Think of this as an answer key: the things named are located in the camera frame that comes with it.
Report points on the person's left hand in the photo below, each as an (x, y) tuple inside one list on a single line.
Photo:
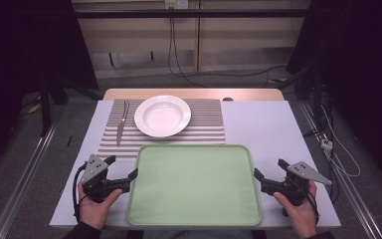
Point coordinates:
[(94, 210)]

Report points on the black metal stand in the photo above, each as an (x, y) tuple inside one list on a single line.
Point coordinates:
[(317, 99), (45, 109)]

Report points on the aluminium floor rail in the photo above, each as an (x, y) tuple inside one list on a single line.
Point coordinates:
[(351, 192), (20, 189)]

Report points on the person's right hand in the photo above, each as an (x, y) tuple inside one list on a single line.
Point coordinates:
[(300, 215)]

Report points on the white wall socket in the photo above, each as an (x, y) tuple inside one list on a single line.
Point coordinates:
[(176, 3)]

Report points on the white power strip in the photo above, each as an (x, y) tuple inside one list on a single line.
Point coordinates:
[(326, 144)]

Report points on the small dark object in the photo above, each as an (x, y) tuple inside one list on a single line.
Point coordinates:
[(228, 99)]

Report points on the black horizontal bar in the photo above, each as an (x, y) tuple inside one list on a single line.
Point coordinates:
[(192, 13)]

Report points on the white deep plate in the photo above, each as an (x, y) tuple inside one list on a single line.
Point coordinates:
[(162, 116)]

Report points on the striped placemat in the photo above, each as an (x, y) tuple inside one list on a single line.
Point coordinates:
[(207, 121)]

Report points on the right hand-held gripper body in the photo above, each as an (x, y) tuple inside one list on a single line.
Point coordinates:
[(293, 189)]

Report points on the green tray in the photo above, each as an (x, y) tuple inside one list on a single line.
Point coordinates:
[(194, 186)]

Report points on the black curtain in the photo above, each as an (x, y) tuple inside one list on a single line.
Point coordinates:
[(20, 49), (368, 66)]

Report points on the silver table knife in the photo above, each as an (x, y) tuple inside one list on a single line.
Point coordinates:
[(121, 127)]

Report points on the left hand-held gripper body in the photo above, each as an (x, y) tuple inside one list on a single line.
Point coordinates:
[(94, 167)]

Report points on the white table cover board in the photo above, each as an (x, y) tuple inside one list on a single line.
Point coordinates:
[(262, 132)]

